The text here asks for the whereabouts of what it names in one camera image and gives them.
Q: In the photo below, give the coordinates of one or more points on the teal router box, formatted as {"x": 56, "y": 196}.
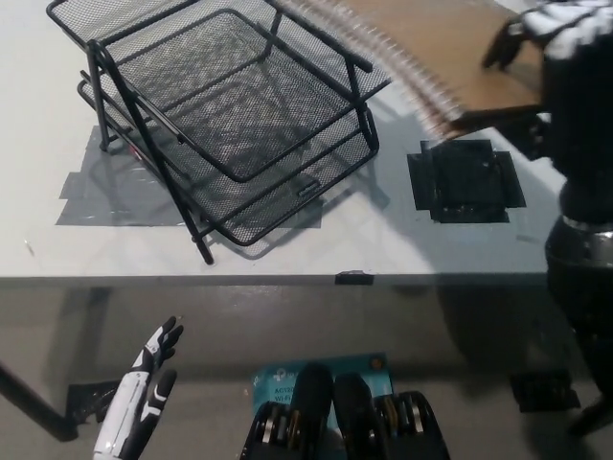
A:
{"x": 278, "y": 383}

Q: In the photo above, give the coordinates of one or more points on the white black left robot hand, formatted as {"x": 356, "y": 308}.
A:
{"x": 124, "y": 407}

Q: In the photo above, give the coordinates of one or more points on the grey tape patch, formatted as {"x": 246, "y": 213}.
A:
{"x": 91, "y": 191}

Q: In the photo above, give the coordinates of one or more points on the black table leg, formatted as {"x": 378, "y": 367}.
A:
{"x": 29, "y": 402}

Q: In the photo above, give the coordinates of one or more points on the small black tape strip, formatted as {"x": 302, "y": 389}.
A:
{"x": 354, "y": 278}

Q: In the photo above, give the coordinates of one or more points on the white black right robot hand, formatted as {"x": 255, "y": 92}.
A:
{"x": 579, "y": 120}

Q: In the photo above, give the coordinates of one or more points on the brown spiral notebook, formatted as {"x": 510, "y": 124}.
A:
{"x": 455, "y": 72}

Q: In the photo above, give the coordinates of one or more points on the black mesh file tray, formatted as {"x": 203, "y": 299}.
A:
{"x": 287, "y": 139}

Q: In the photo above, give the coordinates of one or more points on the black notebook stand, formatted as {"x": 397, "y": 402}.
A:
{"x": 464, "y": 182}

